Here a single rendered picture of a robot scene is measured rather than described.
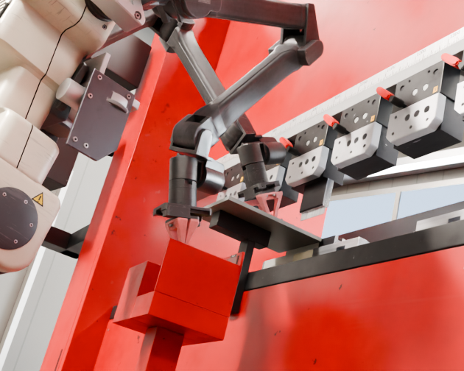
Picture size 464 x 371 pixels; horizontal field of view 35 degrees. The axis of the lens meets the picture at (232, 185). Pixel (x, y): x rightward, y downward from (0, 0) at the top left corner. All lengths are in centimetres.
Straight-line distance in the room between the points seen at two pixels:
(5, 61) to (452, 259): 85
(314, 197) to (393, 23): 47
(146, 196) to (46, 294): 222
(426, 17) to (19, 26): 92
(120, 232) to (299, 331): 120
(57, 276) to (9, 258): 350
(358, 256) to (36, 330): 350
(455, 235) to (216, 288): 47
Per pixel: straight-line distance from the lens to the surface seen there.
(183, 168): 145
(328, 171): 185
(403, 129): 161
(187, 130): 146
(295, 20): 166
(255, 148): 177
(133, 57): 293
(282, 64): 164
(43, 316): 470
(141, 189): 258
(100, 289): 246
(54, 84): 138
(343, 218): 536
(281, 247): 183
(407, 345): 119
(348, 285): 135
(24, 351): 465
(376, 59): 185
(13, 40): 136
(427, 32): 173
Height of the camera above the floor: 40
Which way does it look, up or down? 23 degrees up
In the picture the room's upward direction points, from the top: 15 degrees clockwise
